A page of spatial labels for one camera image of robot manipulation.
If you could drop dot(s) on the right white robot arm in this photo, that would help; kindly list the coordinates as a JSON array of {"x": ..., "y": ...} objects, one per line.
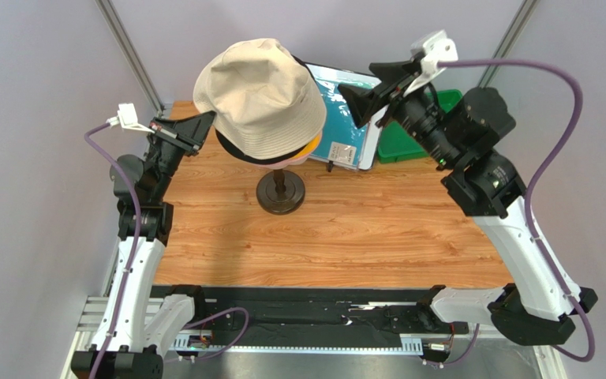
[{"x": 537, "y": 306}]

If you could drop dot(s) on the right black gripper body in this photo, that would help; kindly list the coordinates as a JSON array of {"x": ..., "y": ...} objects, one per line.
[{"x": 392, "y": 95}]

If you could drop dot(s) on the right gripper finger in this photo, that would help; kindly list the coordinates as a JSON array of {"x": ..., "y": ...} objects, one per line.
[
  {"x": 396, "y": 73},
  {"x": 363, "y": 103}
]

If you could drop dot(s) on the dark round stand base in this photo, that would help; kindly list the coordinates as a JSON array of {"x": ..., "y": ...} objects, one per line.
[{"x": 280, "y": 192}]

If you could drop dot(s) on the pink beige hat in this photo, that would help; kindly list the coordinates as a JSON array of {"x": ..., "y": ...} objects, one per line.
[{"x": 261, "y": 97}]

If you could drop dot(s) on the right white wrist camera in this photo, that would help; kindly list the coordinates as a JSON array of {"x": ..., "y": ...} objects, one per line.
[{"x": 428, "y": 52}]

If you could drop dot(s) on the black hat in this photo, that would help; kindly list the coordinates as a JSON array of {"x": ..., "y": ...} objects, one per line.
[{"x": 234, "y": 150}]

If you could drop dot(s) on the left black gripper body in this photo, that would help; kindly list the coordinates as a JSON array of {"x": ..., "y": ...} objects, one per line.
[{"x": 165, "y": 157}]

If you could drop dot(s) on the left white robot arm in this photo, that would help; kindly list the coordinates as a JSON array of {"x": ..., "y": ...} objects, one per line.
[{"x": 126, "y": 343}]

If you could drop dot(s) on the white tablet board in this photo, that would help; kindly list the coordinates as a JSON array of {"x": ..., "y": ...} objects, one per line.
[{"x": 374, "y": 147}]

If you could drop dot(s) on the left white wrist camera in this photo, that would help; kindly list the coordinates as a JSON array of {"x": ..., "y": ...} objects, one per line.
[{"x": 127, "y": 118}]

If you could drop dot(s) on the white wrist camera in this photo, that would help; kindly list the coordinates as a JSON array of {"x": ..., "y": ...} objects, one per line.
[
  {"x": 127, "y": 118},
  {"x": 428, "y": 52}
]

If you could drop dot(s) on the pink bucket hat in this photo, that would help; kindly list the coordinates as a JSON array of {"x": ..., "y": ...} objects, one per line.
[{"x": 277, "y": 164}]

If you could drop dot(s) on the green plastic bin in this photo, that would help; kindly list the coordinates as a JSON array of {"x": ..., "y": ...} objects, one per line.
[{"x": 396, "y": 145}]

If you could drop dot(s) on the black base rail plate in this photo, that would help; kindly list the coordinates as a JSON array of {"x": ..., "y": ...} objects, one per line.
[{"x": 314, "y": 317}]

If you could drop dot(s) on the yellow bucket hat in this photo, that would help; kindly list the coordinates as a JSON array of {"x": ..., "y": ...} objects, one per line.
[{"x": 309, "y": 148}]

